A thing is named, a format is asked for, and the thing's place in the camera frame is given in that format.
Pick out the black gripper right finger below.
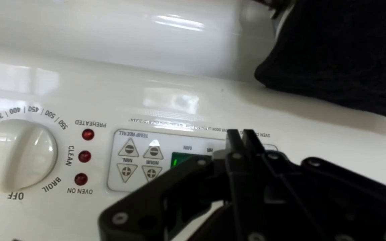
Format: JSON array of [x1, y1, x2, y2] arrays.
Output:
[[243, 129, 386, 241]]

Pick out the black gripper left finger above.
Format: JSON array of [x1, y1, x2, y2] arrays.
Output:
[[98, 129, 248, 241]]

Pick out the green digital display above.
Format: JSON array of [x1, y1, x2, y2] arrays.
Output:
[[170, 152, 196, 171]]

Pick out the triangular beige panel button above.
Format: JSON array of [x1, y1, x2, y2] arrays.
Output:
[[141, 164, 165, 183], [116, 163, 140, 184], [141, 144, 165, 161], [117, 139, 141, 160]]

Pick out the grey button control panel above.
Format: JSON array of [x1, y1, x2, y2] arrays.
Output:
[[106, 129, 280, 195]]

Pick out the red indicator light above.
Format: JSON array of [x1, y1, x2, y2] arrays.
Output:
[[74, 172, 90, 188], [81, 128, 97, 143], [78, 151, 93, 165]]

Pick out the white oven control panel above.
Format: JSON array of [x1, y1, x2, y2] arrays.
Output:
[[0, 0, 386, 241]]

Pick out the black cloth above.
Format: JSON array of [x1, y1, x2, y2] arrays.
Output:
[[254, 0, 386, 122]]

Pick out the white oven temperature knob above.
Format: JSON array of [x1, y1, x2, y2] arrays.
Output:
[[0, 118, 61, 195]]

